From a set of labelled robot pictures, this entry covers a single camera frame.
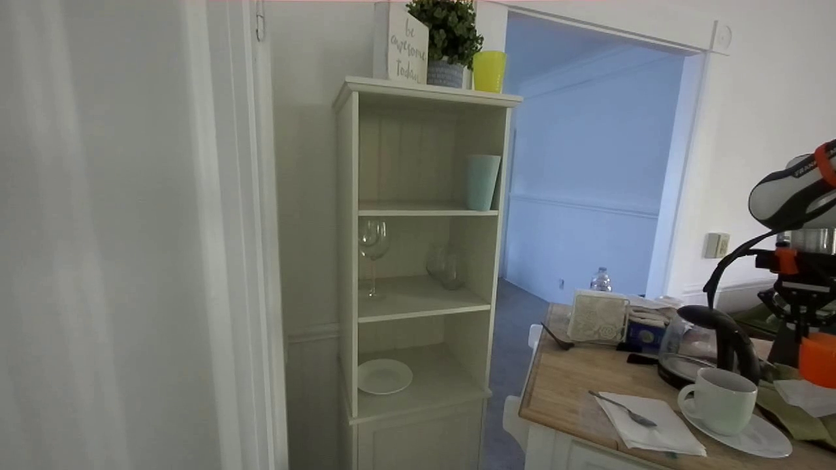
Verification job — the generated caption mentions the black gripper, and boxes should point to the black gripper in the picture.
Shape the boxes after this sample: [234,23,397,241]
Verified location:
[754,247,836,369]

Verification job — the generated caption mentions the white coffee cup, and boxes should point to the white coffee cup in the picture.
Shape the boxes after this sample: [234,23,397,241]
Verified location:
[676,366,759,438]

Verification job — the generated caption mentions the light blue cup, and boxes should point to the light blue cup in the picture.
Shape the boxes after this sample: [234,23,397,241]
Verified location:
[463,152,504,212]

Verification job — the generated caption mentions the yellow plastic cup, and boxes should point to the yellow plastic cup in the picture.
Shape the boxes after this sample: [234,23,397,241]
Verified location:
[470,49,508,96]

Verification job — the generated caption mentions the white paper sheet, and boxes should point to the white paper sheet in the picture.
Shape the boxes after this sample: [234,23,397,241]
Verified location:
[770,377,836,421]

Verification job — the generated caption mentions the green checked cloth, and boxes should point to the green checked cloth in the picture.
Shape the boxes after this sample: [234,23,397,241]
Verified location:
[740,302,836,448]

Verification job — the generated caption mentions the white saucer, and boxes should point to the white saucer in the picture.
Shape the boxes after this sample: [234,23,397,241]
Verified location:
[676,404,796,461]

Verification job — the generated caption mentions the blue tin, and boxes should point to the blue tin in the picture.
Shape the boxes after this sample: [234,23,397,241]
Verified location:
[625,311,670,356]

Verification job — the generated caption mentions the white napkin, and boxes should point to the white napkin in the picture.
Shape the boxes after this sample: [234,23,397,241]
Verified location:
[592,390,711,460]

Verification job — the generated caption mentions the metal teaspoon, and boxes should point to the metal teaspoon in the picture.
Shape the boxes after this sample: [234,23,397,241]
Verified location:
[588,390,661,431]

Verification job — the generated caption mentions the beige speckled box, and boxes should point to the beige speckled box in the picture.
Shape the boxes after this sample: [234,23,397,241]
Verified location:
[563,289,632,347]

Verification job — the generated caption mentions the clear water bottle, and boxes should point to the clear water bottle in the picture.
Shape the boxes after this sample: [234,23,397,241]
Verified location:
[588,263,617,294]

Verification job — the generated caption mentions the clear glass jar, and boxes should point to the clear glass jar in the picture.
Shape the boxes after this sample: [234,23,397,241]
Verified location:
[422,236,467,292]

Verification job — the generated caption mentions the white plate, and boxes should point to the white plate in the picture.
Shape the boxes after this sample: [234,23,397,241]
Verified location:
[355,357,414,400]

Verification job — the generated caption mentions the clear wine glass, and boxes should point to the clear wine glass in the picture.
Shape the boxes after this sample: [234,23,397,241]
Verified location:
[357,216,391,302]

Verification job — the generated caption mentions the white wooden shelf cabinet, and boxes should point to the white wooden shelf cabinet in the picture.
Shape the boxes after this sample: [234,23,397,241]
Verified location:
[331,74,525,470]

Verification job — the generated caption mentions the green potted plant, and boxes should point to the green potted plant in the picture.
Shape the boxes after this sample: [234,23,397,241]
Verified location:
[404,0,486,92]

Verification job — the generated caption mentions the white sign with writing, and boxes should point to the white sign with writing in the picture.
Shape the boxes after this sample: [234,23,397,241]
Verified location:
[372,0,430,87]

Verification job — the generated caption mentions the white panel door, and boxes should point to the white panel door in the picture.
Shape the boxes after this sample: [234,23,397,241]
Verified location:
[0,0,293,470]

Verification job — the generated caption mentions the glass kettle with black handle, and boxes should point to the glass kettle with black handle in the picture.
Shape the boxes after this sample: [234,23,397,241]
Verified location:
[655,302,763,392]

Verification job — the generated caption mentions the orange wrist cable connector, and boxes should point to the orange wrist cable connector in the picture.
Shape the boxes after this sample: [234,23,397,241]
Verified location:
[773,246,802,280]

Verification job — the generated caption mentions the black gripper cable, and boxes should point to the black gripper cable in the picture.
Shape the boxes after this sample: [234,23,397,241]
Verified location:
[699,226,779,307]

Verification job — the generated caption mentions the white wall switch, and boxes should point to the white wall switch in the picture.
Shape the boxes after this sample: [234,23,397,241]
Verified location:
[699,230,730,260]

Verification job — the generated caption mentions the orange forearm cable strap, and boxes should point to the orange forearm cable strap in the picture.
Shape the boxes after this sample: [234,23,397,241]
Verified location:
[811,138,836,191]

